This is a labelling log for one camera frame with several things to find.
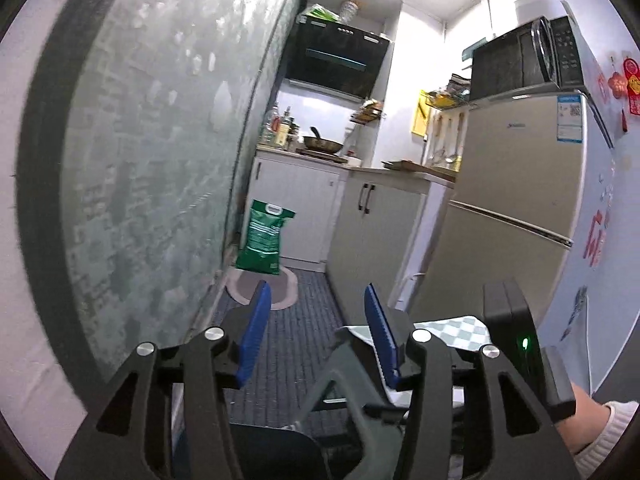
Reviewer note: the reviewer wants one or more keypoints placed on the green packet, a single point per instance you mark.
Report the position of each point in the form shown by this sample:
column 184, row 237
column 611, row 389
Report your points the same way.
column 317, row 12

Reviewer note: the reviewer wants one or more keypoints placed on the colourful fridge sticker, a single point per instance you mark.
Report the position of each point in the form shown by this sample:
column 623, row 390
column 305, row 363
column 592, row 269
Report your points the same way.
column 575, row 312

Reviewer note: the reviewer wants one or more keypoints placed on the yellow hanging board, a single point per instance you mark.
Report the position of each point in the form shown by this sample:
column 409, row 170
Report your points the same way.
column 419, row 115

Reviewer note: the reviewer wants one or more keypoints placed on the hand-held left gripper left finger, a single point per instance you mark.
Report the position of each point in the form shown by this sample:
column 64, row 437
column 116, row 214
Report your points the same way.
column 255, row 330

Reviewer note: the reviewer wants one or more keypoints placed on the white kitchen cabinet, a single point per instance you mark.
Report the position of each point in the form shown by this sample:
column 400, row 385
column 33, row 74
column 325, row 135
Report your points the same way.
column 375, row 240
column 300, row 205

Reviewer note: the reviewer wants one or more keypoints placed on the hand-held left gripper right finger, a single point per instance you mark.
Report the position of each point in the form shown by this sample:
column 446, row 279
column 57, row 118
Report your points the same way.
column 382, row 340

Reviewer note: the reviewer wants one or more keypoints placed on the red hanging ornament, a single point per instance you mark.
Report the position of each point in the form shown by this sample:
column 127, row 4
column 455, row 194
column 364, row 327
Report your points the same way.
column 627, row 80

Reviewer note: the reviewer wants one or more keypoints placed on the oval floor mat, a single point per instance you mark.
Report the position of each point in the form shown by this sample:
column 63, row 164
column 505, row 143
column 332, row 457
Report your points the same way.
column 280, row 290

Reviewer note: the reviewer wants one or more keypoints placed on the wall spice rack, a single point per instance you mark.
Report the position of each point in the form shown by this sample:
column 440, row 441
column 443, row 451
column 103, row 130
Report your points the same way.
column 367, row 112

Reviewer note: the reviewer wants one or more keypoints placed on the wooden cutting board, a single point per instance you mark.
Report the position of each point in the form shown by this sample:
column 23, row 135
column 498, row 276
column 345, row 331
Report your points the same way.
column 415, row 166

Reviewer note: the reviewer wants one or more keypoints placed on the beige refrigerator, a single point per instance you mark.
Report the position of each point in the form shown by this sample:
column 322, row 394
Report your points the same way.
column 520, row 170

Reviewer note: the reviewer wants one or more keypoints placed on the green rice bag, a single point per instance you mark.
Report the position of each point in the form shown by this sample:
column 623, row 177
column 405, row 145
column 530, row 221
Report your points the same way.
column 262, row 240

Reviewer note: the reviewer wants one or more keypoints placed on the frying pan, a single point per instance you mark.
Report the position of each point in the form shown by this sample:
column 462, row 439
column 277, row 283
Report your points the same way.
column 322, row 144

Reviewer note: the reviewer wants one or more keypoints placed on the group of condiment bottles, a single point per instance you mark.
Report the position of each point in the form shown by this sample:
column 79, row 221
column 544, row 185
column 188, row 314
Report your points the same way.
column 280, row 132

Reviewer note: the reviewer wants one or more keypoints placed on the white wall pipe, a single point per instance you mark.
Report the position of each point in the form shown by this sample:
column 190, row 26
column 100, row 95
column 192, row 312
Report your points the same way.
column 489, row 15

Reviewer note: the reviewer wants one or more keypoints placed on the black range hood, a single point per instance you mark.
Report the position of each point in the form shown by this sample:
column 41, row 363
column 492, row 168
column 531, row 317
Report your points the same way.
column 335, row 57

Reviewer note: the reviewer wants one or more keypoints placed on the red paper-cut sticker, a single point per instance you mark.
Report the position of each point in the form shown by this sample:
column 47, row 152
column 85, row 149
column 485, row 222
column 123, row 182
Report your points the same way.
column 597, row 240

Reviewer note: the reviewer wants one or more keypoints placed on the white round appliance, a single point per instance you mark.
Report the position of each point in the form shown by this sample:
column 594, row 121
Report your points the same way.
column 542, row 7

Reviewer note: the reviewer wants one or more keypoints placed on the metal wall shelf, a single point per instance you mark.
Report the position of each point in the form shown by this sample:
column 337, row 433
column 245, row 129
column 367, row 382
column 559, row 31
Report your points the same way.
column 450, row 95

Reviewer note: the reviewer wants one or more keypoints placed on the frosted patterned sliding door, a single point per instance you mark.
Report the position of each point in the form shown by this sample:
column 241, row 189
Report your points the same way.
column 150, row 160

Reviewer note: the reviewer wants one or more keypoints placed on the black microwave oven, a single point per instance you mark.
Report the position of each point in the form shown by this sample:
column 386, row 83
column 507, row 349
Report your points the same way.
column 510, row 65

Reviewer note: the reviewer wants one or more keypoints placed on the person's right forearm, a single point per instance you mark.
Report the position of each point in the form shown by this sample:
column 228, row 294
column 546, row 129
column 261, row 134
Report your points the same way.
column 595, row 425

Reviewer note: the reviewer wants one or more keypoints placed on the hanging kitchen utensils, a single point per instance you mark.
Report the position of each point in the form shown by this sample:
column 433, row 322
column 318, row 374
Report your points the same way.
column 445, row 140

